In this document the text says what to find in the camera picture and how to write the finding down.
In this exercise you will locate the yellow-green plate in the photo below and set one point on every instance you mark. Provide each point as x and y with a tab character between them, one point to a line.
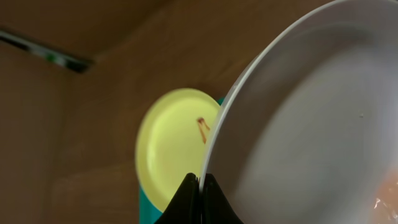
171	146

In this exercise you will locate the white plate with stain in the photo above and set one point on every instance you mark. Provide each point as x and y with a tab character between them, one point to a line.
308	132

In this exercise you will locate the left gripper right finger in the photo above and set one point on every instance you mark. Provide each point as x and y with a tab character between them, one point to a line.
215	207

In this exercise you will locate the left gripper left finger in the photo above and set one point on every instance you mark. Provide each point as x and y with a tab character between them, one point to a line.
183	207

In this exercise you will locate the teal plastic tray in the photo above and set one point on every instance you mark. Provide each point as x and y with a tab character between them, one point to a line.
147	208

